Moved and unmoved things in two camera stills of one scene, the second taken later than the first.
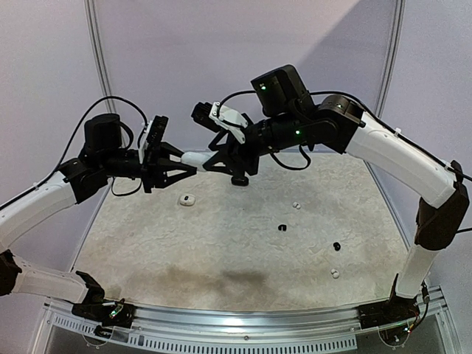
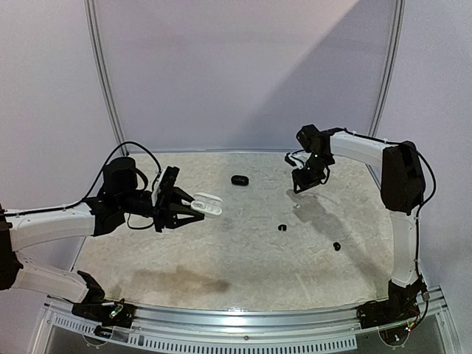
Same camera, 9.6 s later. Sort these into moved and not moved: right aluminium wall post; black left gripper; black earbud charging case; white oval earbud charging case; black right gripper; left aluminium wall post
Moved: black left gripper; white oval earbud charging case; black right gripper
Not moved: black earbud charging case; left aluminium wall post; right aluminium wall post
